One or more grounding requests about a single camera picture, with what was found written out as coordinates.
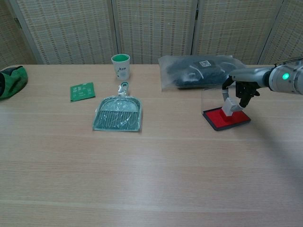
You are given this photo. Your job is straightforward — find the green dustpan brush set packaged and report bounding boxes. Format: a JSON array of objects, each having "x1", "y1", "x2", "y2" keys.
[{"x1": 91, "y1": 81, "x2": 143, "y2": 132}]

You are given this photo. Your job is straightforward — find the woven folding screen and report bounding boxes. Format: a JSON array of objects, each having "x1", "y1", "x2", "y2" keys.
[{"x1": 0, "y1": 0, "x2": 303, "y2": 66}]

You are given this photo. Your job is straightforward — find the green circuit board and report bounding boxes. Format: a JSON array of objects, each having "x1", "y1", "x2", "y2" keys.
[{"x1": 70, "y1": 82, "x2": 96, "y2": 103}]

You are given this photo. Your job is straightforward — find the white paper cup green inside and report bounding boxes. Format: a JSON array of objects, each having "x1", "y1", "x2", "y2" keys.
[{"x1": 111, "y1": 53, "x2": 131, "y2": 80}]

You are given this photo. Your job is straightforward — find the green and black cloth bag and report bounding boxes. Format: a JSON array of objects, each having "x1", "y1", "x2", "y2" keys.
[{"x1": 0, "y1": 66, "x2": 28, "y2": 101}]

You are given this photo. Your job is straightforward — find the clear bag with black items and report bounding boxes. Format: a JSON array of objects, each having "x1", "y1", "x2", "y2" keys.
[{"x1": 158, "y1": 54, "x2": 248, "y2": 92}]

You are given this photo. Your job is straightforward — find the red ink pad clear lid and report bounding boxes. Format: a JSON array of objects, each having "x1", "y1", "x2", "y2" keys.
[{"x1": 201, "y1": 86, "x2": 251, "y2": 131}]

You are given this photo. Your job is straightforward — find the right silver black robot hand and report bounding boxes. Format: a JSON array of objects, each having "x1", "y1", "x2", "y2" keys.
[{"x1": 221, "y1": 67, "x2": 272, "y2": 112}]

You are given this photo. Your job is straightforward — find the white and red stamp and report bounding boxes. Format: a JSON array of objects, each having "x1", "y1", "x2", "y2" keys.
[{"x1": 220, "y1": 98, "x2": 237, "y2": 122}]

